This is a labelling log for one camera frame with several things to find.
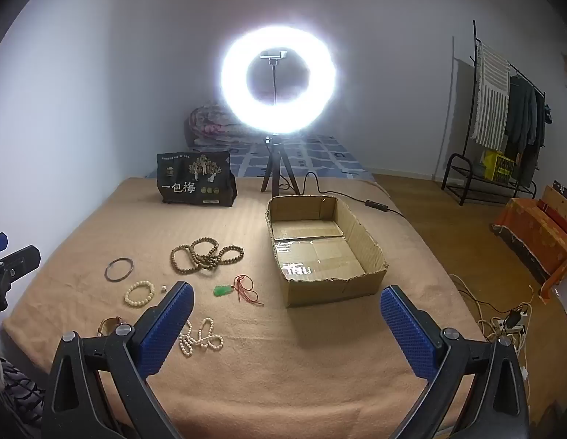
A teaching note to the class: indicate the black charger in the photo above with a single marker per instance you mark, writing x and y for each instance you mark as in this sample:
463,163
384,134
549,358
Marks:
513,319

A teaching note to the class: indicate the blue patterned bedsheet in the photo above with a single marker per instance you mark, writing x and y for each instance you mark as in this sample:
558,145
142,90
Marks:
320,151

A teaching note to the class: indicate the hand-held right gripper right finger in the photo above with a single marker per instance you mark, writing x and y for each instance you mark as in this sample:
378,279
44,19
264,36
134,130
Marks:
407,334

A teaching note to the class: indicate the brown wristwatch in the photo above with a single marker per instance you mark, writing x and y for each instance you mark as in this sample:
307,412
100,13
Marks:
105,324

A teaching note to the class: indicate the black clothes rack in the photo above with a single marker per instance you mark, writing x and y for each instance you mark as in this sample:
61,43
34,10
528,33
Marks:
474,36

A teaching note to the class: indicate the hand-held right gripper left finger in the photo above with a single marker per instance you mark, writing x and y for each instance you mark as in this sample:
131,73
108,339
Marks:
169,329

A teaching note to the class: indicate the black snack bag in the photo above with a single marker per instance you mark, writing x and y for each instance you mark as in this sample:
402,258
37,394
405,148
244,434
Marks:
196,183

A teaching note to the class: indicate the white power strip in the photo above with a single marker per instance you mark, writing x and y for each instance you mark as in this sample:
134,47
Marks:
516,328

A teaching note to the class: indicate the tan blanket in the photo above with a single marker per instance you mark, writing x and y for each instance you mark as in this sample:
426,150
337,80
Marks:
265,352

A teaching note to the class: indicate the dark hanging clothes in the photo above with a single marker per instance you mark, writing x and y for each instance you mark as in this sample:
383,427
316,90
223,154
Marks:
521,119

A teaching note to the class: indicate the black tripod legs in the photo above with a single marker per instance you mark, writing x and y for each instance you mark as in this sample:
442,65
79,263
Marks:
275,164

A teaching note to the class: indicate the striped towel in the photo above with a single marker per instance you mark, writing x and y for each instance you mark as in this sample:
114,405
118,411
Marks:
491,96

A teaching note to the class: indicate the yellow crate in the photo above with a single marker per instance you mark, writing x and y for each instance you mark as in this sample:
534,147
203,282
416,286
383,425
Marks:
498,164

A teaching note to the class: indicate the phone clamp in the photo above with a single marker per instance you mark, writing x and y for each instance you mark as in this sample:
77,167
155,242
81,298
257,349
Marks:
273,54

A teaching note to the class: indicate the dark metal bangle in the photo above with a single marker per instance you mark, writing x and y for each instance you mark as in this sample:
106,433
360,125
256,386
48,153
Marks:
106,270

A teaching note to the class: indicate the cardboard box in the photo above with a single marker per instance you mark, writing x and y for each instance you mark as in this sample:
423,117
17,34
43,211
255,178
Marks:
320,256

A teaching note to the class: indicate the folded floral quilt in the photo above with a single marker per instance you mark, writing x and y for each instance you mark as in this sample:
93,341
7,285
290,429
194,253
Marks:
205,123

